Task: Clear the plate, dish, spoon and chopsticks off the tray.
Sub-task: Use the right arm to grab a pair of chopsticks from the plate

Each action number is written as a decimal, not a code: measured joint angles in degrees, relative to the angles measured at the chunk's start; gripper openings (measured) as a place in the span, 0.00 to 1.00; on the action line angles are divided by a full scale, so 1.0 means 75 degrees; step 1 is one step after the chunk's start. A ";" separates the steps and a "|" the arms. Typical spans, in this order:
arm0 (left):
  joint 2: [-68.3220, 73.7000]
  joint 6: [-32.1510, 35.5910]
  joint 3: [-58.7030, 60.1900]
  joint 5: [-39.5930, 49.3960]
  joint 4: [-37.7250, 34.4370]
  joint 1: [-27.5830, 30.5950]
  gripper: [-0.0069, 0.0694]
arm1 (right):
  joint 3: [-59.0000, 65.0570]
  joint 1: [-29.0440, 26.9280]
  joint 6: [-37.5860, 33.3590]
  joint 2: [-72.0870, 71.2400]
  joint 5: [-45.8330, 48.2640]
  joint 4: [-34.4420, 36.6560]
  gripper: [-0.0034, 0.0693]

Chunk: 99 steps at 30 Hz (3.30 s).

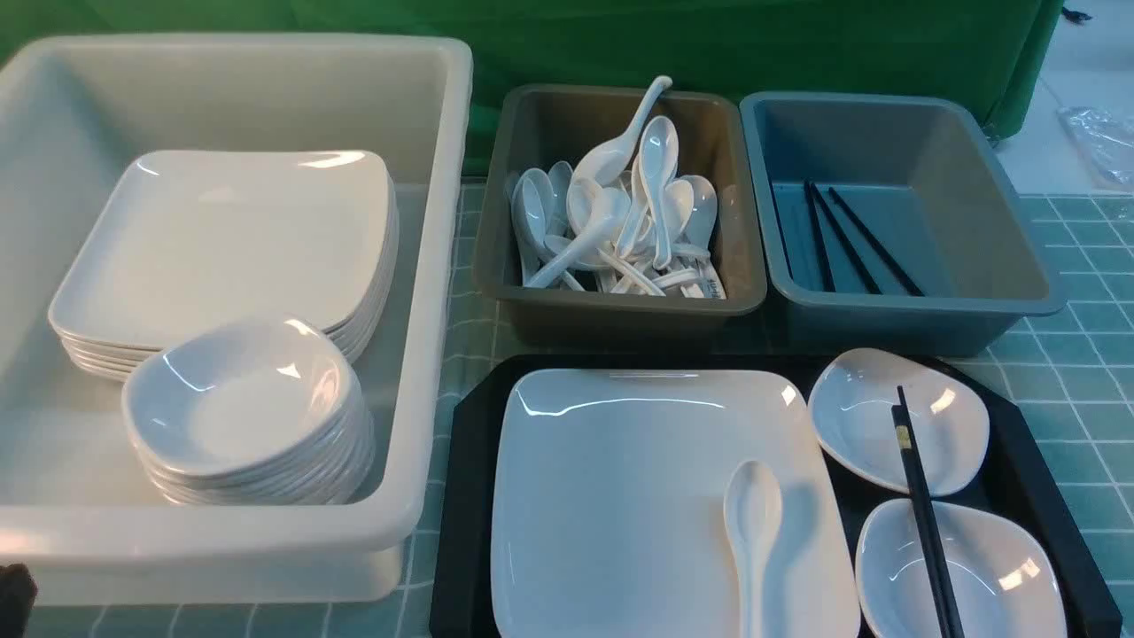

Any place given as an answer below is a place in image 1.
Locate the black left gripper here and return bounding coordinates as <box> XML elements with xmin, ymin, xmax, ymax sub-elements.
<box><xmin>1</xmin><ymin>563</ymin><xmax>39</xmax><ymax>638</ymax></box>

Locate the white square rice plate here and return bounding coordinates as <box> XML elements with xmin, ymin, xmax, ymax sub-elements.
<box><xmin>490</xmin><ymin>369</ymin><xmax>862</xmax><ymax>637</ymax></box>

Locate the white ceramic soup spoon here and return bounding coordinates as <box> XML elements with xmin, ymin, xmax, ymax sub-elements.
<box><xmin>722</xmin><ymin>459</ymin><xmax>782</xmax><ymax>637</ymax></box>

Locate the white bowl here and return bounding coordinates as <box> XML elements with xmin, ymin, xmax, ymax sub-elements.
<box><xmin>807</xmin><ymin>347</ymin><xmax>990</xmax><ymax>497</ymax></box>
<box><xmin>855</xmin><ymin>497</ymin><xmax>1069</xmax><ymax>637</ymax></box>

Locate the black chopstick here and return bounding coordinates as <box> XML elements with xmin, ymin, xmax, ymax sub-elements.
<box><xmin>891</xmin><ymin>405</ymin><xmax>956</xmax><ymax>638</ymax></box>
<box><xmin>827</xmin><ymin>187</ymin><xmax>924</xmax><ymax>296</ymax></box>
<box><xmin>805</xmin><ymin>181</ymin><xmax>882</xmax><ymax>295</ymax></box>
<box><xmin>803</xmin><ymin>179</ymin><xmax>837</xmax><ymax>294</ymax></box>
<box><xmin>897</xmin><ymin>385</ymin><xmax>967</xmax><ymax>638</ymax></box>

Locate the large white plastic tub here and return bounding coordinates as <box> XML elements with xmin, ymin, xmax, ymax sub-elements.
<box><xmin>3</xmin><ymin>33</ymin><xmax>473</xmax><ymax>606</ymax></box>

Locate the stack of white bowls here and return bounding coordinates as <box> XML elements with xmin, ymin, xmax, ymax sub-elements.
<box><xmin>120</xmin><ymin>315</ymin><xmax>376</xmax><ymax>507</ymax></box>

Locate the stack of white square plates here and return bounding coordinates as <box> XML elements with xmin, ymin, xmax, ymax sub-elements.
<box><xmin>48</xmin><ymin>150</ymin><xmax>400</xmax><ymax>381</ymax></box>

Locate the pile of white soup spoons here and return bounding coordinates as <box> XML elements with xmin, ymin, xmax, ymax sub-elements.
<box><xmin>505</xmin><ymin>75</ymin><xmax>726</xmax><ymax>300</ymax></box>

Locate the olive green plastic bin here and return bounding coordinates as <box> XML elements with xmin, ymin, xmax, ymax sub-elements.
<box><xmin>471</xmin><ymin>84</ymin><xmax>768</xmax><ymax>350</ymax></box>

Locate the blue grey plastic bin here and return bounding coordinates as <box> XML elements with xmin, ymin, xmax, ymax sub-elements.
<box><xmin>741</xmin><ymin>90</ymin><xmax>1065</xmax><ymax>358</ymax></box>

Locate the teal checkered table mat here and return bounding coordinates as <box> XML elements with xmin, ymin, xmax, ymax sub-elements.
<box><xmin>26</xmin><ymin>185</ymin><xmax>1133</xmax><ymax>637</ymax></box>

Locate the green cloth backdrop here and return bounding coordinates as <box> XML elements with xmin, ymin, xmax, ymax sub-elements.
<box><xmin>1</xmin><ymin>1</ymin><xmax>1063</xmax><ymax>176</ymax></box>

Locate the clear plastic bag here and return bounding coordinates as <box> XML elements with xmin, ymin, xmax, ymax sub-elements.
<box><xmin>1057</xmin><ymin>107</ymin><xmax>1133</xmax><ymax>192</ymax></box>

